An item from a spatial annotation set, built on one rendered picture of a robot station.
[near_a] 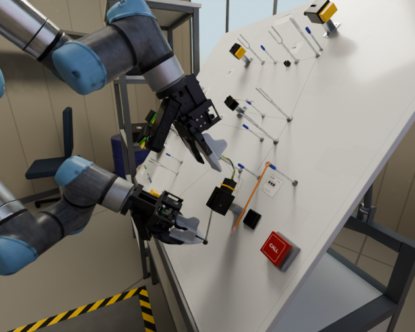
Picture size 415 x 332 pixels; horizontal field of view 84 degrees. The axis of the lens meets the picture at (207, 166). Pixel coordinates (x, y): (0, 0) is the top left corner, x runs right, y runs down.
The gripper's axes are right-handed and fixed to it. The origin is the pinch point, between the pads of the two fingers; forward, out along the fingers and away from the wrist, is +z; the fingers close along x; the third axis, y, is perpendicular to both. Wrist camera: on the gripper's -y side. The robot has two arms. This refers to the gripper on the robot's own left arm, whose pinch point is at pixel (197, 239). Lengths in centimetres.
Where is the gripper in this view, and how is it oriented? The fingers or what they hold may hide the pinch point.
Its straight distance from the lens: 62.2
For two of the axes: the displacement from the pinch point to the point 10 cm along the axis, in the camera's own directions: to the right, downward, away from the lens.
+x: 2.1, -6.5, 7.3
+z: 8.5, 4.9, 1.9
